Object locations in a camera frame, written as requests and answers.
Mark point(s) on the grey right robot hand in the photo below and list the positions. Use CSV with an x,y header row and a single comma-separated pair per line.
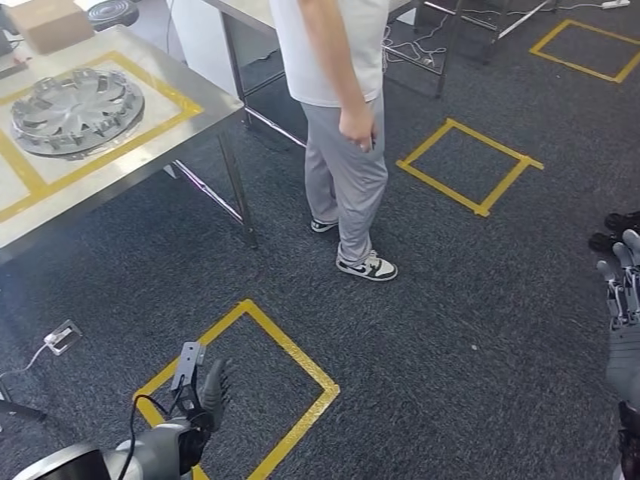
x,y
627,358

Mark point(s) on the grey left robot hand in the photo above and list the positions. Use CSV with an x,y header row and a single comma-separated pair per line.
x,y
215,397

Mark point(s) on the silver wheel hubcap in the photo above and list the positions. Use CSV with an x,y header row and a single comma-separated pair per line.
x,y
75,112

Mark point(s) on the steel workbench table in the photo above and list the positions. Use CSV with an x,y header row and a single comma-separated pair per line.
x,y
190,126

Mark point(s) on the yellow tape on workbench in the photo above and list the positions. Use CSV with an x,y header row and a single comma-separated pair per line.
x,y
164,116

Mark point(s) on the yellow floor tape square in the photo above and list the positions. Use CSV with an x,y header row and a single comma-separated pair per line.
x,y
435,182
300,368

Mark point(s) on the steel floor socket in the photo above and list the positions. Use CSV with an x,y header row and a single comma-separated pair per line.
x,y
64,336

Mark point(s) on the person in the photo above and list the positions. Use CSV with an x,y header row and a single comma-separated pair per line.
x,y
345,172

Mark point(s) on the white cabinet panel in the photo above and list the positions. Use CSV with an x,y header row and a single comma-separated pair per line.
x,y
200,46

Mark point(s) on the black ribbed round disc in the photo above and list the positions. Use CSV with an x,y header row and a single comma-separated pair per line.
x,y
112,13

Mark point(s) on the cardboard box yellow label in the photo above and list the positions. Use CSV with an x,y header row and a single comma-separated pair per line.
x,y
50,23

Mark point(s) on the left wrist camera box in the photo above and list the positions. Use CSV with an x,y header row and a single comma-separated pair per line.
x,y
187,364

